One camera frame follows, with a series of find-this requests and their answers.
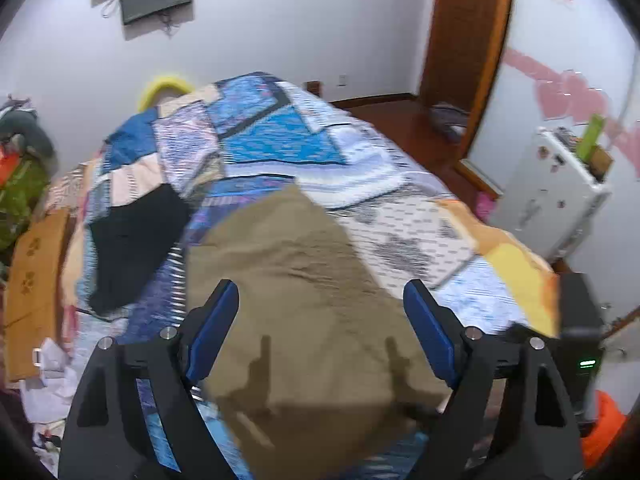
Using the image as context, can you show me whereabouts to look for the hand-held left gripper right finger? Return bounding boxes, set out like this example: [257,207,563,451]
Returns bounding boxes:
[402,280,587,480]

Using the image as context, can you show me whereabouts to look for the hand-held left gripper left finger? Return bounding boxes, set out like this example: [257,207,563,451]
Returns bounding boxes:
[57,279,242,480]

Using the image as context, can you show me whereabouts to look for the olive green pants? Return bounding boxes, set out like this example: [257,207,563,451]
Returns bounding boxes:
[185,182,451,480]

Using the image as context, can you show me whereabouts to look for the black cloth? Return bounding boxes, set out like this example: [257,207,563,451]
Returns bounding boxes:
[89,184,194,317]

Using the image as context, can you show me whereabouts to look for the white cabinet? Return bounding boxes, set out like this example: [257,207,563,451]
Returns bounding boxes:
[487,127,612,262]

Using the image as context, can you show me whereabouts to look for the small brown box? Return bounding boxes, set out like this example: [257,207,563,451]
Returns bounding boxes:
[590,146,614,177]

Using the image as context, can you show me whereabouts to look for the pile of white papers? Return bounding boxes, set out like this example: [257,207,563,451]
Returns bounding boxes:
[22,339,97,463]

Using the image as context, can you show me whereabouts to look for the green bottle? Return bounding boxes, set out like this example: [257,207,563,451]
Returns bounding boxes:
[575,114,607,161]

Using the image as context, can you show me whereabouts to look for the wooden lap desk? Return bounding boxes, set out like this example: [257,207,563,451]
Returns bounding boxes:
[5,207,72,384]

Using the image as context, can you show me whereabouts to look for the striped floral sheet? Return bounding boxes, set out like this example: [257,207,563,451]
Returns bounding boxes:
[44,160,107,281]

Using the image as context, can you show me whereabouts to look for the blue patchwork blanket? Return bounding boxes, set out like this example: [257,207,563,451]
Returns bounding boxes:
[75,71,561,480]

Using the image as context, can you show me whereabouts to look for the grey floor cloth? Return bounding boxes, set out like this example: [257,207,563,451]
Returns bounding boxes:
[430,103,469,144]

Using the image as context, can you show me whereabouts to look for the green patterned hamper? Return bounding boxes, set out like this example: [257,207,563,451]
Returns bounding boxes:
[0,155,52,257]

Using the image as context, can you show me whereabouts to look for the wooden wardrobe with heart doors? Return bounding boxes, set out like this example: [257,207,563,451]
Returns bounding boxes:
[460,0,640,201]

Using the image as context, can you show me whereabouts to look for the orange box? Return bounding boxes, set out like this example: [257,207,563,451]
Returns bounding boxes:
[0,142,23,186]

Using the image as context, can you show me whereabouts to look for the pile of grey clothes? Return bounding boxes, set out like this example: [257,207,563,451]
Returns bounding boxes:
[0,97,59,161]

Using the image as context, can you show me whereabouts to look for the brown wooden door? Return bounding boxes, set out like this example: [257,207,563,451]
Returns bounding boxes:
[417,0,516,201]

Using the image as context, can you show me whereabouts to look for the yellow foam ring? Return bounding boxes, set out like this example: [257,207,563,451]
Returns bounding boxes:
[137,74,195,112]

